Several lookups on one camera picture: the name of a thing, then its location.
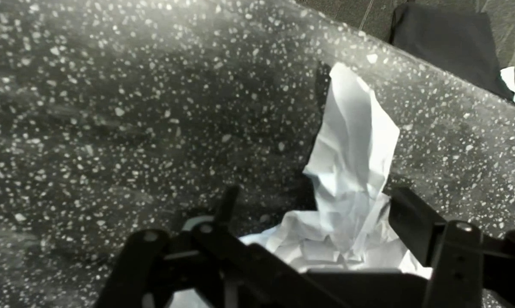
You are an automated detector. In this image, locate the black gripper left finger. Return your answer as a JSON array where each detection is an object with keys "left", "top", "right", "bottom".
[{"left": 92, "top": 185, "right": 326, "bottom": 308}]

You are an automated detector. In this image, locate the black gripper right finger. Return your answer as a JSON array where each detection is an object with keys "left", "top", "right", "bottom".
[{"left": 386, "top": 187, "right": 515, "bottom": 308}]

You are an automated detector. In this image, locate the long twisted paper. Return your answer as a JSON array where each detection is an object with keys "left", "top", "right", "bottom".
[{"left": 169, "top": 60, "right": 434, "bottom": 308}]

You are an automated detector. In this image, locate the black floor object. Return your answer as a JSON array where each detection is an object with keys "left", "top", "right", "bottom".
[{"left": 388, "top": 2, "right": 515, "bottom": 100}]

